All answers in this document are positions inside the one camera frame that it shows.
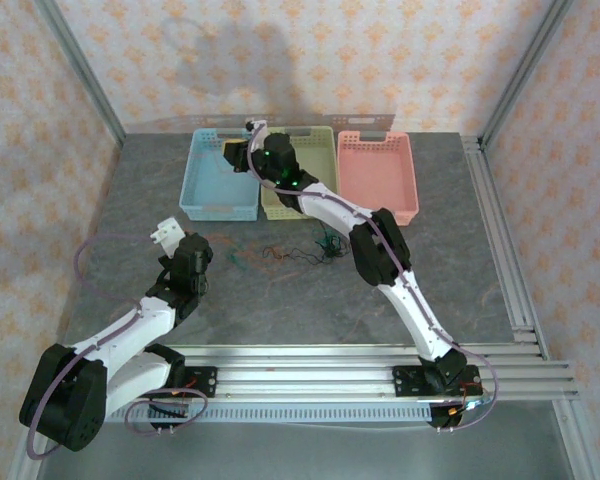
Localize thin orange cable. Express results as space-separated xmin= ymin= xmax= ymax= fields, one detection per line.
xmin=195 ymin=147 xmax=231 ymax=169

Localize blue plastic basket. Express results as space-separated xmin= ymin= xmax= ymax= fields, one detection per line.
xmin=178 ymin=128 xmax=261 ymax=223

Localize green plastic basket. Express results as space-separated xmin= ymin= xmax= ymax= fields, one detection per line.
xmin=259 ymin=125 xmax=341 ymax=221

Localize pink plastic basket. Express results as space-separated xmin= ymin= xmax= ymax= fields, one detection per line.
xmin=336 ymin=130 xmax=420 ymax=227

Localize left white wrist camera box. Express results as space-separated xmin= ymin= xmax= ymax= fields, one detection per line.
xmin=148 ymin=215 xmax=187 ymax=259

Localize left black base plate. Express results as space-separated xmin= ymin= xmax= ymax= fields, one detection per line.
xmin=179 ymin=366 xmax=219 ymax=400

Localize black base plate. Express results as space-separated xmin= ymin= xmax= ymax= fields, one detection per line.
xmin=390 ymin=364 xmax=482 ymax=400
xmin=179 ymin=366 xmax=219 ymax=400

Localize left base power wires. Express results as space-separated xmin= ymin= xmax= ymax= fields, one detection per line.
xmin=168 ymin=380 xmax=202 ymax=401

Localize base power wires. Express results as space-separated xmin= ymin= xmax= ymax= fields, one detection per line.
xmin=168 ymin=380 xmax=202 ymax=401
xmin=447 ymin=380 xmax=492 ymax=417

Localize aluminium mounting rail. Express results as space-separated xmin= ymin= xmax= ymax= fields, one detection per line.
xmin=32 ymin=342 xmax=580 ymax=401

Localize aluminium frame post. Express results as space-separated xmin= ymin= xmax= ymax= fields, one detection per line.
xmin=32 ymin=0 xmax=127 ymax=147
xmin=477 ymin=0 xmax=579 ymax=151

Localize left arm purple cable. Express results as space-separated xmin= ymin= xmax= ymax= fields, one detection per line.
xmin=25 ymin=232 xmax=210 ymax=461

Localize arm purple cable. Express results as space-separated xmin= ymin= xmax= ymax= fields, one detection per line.
xmin=25 ymin=232 xmax=210 ymax=461
xmin=247 ymin=122 xmax=499 ymax=434

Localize slotted grey cable duct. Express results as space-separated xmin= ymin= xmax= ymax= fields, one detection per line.
xmin=102 ymin=403 xmax=434 ymax=424

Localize aluminium side rail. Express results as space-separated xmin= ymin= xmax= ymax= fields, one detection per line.
xmin=460 ymin=133 xmax=551 ymax=362

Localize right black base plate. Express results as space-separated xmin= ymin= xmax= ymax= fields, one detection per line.
xmin=390 ymin=364 xmax=482 ymax=400

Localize aluminium frame leg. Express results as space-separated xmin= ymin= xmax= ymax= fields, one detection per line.
xmin=549 ymin=399 xmax=600 ymax=480
xmin=7 ymin=429 xmax=46 ymax=480

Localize right base power wires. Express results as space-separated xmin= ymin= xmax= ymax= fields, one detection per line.
xmin=447 ymin=380 xmax=492 ymax=417

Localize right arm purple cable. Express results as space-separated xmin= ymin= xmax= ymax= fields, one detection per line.
xmin=247 ymin=122 xmax=499 ymax=434

